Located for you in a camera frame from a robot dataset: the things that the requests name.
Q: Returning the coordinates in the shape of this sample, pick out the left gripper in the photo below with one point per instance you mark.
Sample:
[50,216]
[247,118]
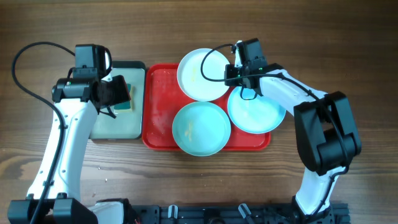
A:
[123,94]

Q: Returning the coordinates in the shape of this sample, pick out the green yellow sponge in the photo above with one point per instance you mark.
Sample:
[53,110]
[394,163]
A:
[127,106]

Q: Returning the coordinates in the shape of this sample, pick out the light blue plate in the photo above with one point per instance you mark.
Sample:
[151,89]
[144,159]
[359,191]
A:
[257,115]
[201,129]

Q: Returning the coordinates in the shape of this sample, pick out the white plate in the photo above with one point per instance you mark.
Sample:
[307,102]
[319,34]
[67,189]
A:
[192,83]

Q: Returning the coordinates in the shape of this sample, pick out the light blue plate front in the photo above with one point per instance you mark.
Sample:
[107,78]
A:
[201,129]

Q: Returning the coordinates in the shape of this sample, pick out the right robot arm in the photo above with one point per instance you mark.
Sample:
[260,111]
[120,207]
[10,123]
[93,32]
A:
[326,133]

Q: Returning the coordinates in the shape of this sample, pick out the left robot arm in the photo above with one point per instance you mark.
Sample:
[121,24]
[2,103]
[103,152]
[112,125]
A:
[54,196]

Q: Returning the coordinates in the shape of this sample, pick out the black water tray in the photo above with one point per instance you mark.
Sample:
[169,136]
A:
[124,125]

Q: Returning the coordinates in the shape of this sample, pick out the red plastic tray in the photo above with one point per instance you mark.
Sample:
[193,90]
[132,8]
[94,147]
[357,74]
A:
[163,99]

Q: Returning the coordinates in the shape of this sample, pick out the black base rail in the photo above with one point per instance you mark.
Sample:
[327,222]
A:
[260,214]

